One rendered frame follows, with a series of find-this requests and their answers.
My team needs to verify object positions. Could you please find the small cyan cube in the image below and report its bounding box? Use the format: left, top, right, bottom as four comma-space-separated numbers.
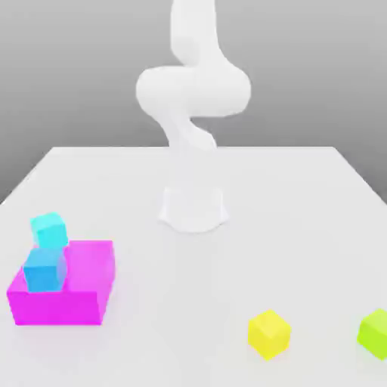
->
29, 212, 70, 249

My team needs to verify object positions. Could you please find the small yellow cube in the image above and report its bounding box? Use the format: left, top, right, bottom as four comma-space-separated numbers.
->
247, 308, 293, 362

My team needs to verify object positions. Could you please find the large magenta box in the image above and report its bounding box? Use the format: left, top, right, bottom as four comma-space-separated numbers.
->
6, 239, 116, 327

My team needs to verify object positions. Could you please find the small lime green cube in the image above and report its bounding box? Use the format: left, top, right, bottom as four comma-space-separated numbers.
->
356, 308, 387, 361

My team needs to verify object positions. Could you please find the small blue cube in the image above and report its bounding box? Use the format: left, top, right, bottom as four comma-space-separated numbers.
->
23, 247, 68, 293

